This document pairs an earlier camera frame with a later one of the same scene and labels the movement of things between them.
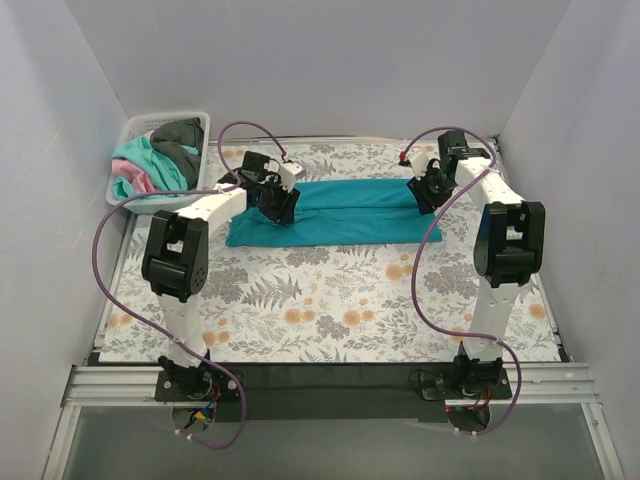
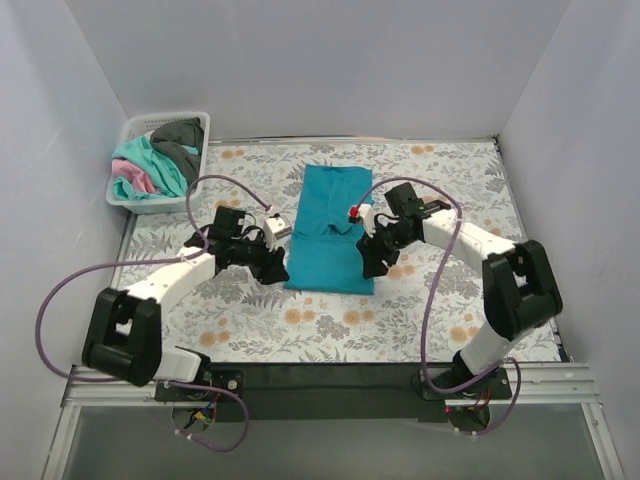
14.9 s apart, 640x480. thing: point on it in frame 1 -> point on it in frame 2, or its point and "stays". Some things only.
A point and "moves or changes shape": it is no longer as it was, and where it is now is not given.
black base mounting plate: x=346 y=393 stays
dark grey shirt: x=181 y=140 stays
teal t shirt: x=370 y=211 moves or changes shape
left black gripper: x=275 y=203 -> x=261 y=256
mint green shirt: x=166 y=174 stays
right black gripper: x=426 y=190 -> x=379 y=245
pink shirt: x=139 y=178 stays
